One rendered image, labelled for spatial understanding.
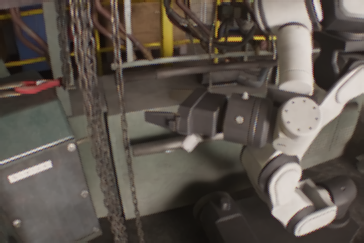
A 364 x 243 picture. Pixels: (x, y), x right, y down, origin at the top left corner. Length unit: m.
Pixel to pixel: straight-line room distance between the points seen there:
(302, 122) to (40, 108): 0.51
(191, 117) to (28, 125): 0.34
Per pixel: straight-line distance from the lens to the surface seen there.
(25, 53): 3.70
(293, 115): 0.42
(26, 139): 0.59
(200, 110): 0.45
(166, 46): 2.59
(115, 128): 1.07
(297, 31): 0.55
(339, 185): 1.21
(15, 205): 0.64
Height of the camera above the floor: 1.07
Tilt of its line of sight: 29 degrees down
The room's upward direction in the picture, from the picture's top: straight up
